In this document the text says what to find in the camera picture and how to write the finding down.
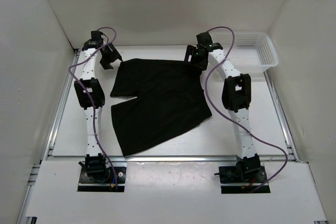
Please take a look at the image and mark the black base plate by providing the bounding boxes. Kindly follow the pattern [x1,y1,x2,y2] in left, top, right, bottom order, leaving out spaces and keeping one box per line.
[214,166,268,194]
[77,166,127,193]

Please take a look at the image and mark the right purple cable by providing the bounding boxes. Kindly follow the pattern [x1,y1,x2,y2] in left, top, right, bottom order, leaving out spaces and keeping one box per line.
[204,26,289,193]

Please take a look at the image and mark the black shorts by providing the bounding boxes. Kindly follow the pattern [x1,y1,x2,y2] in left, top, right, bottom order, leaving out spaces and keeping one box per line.
[110,59,212,156]

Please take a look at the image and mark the white plastic mesh basket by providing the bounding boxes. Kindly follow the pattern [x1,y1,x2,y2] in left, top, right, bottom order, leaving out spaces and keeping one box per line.
[211,30,278,75]

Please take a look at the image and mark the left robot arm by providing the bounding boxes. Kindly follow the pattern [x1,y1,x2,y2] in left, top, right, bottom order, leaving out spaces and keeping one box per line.
[68,42,122,186]

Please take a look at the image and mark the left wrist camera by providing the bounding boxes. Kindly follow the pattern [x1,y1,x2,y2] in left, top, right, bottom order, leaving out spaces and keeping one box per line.
[83,30,108,50]

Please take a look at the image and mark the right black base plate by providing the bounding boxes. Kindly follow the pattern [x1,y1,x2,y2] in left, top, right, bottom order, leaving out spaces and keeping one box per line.
[214,166,268,194]

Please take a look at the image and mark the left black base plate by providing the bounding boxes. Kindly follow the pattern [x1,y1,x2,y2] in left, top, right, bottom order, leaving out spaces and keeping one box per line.
[77,166,127,193]

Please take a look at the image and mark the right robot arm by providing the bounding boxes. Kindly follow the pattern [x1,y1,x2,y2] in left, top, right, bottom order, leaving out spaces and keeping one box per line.
[184,43,261,182]

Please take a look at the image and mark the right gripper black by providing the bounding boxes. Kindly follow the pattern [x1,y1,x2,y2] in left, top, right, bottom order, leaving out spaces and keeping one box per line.
[183,45,208,71]

